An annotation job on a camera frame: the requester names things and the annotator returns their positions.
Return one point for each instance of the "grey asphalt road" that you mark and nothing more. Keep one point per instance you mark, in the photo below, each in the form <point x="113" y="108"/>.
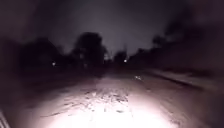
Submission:
<point x="110" y="100"/>

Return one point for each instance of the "dark tree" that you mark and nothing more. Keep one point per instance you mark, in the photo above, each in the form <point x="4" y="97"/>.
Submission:
<point x="89" y="48"/>

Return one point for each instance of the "pale roadside verge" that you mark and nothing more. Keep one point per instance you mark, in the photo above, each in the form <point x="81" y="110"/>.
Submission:
<point x="180" y="78"/>

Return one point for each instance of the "dark bushes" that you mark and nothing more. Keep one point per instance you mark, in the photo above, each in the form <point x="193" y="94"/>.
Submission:
<point x="33" y="56"/>

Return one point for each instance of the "row of dark trees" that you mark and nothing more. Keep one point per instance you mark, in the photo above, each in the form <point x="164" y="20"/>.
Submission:
<point x="180" y="50"/>

